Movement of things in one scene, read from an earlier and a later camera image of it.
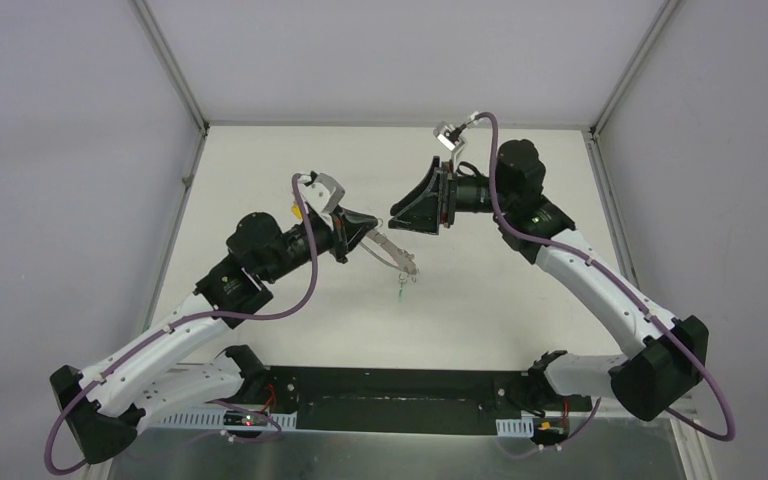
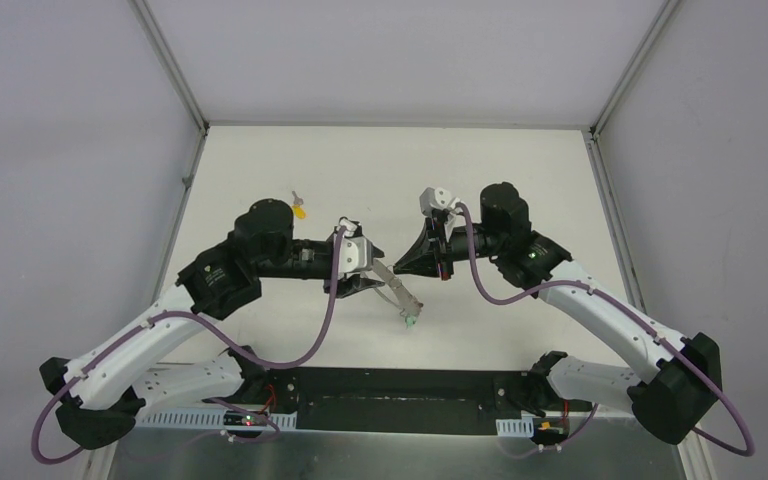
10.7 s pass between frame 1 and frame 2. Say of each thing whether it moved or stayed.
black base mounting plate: stayed
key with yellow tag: stayed
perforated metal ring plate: moved
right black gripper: moved
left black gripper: moved
